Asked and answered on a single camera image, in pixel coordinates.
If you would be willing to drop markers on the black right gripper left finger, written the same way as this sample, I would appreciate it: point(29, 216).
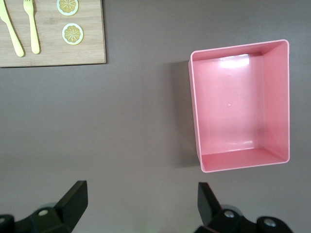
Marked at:
point(73, 204)

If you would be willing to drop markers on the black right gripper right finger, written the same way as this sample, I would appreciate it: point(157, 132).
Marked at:
point(207, 206)

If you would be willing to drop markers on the pink plastic bin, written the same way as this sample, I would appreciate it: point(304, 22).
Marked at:
point(230, 109)

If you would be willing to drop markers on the wooden cutting board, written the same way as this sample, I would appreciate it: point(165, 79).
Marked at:
point(92, 53)

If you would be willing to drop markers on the lemon slice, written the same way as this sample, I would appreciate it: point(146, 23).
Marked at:
point(72, 34)
point(68, 6)

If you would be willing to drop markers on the yellow plastic fork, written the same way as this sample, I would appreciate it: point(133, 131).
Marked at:
point(34, 36)

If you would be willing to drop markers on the yellow plastic knife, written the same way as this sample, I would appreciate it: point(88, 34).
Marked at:
point(14, 41)

